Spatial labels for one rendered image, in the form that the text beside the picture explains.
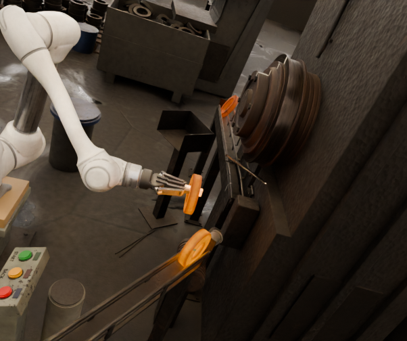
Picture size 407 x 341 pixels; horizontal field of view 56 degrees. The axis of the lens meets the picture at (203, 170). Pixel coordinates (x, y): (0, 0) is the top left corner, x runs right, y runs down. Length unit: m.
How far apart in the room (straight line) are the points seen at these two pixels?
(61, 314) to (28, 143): 0.80
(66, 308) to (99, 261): 0.85
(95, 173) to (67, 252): 1.09
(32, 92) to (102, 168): 0.64
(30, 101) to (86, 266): 0.93
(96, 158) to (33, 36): 0.49
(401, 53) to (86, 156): 0.96
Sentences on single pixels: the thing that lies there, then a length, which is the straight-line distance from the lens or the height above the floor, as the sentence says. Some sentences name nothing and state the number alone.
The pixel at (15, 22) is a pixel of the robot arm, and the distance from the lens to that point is 1.51.
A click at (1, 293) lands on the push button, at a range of 1.32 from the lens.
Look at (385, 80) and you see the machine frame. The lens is 1.20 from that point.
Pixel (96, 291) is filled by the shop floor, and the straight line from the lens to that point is 2.11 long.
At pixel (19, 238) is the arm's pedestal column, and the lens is 2.28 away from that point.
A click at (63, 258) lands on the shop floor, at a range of 2.22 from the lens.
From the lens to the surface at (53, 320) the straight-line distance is 1.48.
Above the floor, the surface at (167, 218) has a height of 0.01.
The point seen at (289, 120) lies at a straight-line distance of 1.45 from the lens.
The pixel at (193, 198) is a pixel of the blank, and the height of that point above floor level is 0.86.
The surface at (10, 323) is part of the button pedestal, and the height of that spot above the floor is 0.41.
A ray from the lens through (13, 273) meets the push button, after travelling 1.37.
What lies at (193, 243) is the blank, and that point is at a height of 0.77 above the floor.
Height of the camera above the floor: 1.67
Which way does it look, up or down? 31 degrees down
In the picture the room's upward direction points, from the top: 22 degrees clockwise
